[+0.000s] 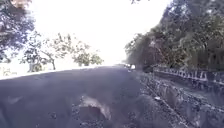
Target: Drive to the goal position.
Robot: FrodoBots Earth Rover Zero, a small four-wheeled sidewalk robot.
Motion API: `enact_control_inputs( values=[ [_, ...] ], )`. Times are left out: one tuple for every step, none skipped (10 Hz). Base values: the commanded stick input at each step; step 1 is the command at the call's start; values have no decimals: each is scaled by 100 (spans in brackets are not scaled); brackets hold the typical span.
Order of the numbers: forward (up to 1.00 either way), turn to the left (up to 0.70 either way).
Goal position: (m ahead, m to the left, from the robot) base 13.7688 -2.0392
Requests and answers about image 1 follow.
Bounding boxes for grey asphalt road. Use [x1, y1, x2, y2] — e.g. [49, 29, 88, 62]
[0, 65, 174, 128]

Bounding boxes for leaning tree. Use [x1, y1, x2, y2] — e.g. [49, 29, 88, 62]
[19, 32, 104, 73]

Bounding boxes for row of trees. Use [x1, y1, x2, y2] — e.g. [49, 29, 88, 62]
[124, 0, 224, 73]

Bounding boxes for large dark tree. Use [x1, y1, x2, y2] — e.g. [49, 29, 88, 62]
[0, 0, 36, 64]

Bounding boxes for low stone wall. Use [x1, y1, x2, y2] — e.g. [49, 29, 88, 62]
[151, 65, 224, 88]

